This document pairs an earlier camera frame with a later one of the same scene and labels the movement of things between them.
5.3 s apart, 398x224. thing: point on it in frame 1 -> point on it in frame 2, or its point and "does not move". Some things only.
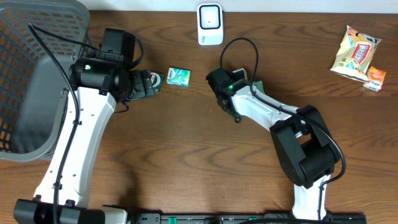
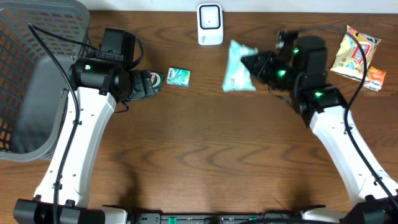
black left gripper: [137, 84] does not move
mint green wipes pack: [259, 84] -> [237, 78]
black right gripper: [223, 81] -> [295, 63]
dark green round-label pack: [157, 80] does not move
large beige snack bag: [355, 54] does not move
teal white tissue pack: [178, 76] does not move
